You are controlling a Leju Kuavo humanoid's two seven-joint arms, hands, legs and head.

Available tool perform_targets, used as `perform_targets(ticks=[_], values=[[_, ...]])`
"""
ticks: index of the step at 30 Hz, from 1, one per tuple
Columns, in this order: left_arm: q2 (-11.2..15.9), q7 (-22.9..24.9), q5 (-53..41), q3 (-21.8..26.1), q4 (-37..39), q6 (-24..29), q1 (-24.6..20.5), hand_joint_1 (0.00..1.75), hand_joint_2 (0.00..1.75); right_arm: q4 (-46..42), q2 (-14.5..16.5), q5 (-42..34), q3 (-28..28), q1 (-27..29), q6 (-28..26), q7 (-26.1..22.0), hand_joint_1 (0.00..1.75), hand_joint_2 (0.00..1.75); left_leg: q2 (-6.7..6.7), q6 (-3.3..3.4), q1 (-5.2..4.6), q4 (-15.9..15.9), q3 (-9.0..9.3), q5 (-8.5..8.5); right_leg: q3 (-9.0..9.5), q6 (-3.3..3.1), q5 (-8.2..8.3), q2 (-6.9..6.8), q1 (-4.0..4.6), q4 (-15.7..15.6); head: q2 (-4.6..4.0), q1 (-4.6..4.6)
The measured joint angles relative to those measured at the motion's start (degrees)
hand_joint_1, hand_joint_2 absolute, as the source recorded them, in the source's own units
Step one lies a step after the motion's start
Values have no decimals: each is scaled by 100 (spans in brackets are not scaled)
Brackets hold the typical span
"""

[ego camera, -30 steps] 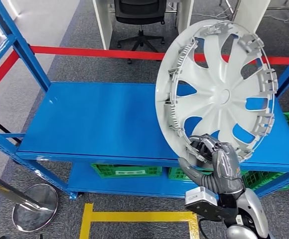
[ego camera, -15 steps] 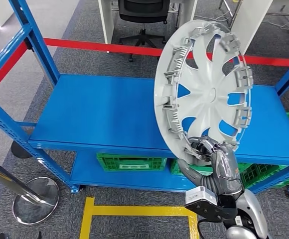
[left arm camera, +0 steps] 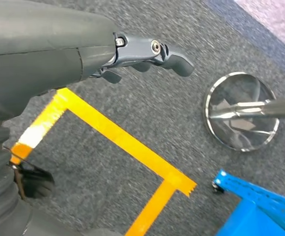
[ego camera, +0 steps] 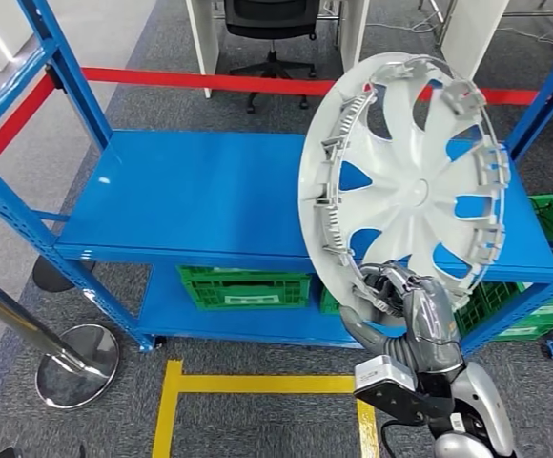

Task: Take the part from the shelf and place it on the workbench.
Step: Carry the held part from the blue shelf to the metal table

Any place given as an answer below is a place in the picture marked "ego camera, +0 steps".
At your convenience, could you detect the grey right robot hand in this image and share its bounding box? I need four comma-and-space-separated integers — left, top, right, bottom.
340, 261, 464, 381

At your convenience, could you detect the silver plastic hubcap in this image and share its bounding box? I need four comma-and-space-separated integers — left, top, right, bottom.
297, 52, 511, 318

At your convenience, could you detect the blue metal shelf rack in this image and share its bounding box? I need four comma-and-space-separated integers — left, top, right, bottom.
0, 0, 553, 363

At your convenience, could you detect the yellow floor tape square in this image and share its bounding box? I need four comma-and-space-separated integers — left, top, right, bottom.
151, 360, 382, 458

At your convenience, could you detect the white desk with metal legs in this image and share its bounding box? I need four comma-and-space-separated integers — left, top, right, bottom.
417, 0, 553, 80

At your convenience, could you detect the black office chair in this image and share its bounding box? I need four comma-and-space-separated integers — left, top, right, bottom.
224, 0, 321, 115

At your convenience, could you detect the long red barrier belt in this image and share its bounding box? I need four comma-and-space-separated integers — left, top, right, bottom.
82, 66, 553, 108

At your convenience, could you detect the short red barrier belt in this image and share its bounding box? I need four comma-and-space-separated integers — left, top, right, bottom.
0, 74, 57, 167

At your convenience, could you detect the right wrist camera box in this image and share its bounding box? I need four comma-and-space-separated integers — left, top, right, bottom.
352, 355, 453, 426

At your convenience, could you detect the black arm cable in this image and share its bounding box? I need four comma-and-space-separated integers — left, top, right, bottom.
380, 420, 402, 458

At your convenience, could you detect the white floor cable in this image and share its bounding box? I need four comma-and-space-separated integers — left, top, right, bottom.
496, 25, 553, 50
367, 18, 442, 38

